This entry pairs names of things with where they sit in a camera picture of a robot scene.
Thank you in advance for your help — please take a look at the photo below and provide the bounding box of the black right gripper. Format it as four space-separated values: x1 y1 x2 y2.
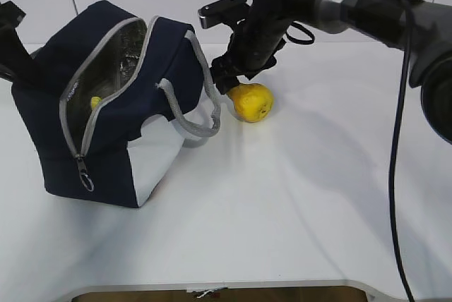
210 20 285 95

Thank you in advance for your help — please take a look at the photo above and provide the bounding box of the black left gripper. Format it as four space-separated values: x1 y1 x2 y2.
0 1 44 87

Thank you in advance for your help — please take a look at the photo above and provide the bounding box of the yellow pear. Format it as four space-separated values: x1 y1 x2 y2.
227 83 275 123

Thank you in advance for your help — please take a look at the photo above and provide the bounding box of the yellow banana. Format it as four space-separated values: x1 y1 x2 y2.
90 96 102 111

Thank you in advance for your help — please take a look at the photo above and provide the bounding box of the navy blue lunch bag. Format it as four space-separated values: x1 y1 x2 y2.
12 1 221 208

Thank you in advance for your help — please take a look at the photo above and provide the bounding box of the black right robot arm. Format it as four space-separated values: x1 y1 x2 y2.
198 0 451 140

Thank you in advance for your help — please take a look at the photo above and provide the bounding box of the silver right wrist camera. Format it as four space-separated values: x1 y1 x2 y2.
198 0 250 29

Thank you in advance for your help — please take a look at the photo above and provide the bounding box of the silver zipper pull ring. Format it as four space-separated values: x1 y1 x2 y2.
80 173 95 192

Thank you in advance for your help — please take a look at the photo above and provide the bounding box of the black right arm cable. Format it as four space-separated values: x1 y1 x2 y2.
363 0 417 302

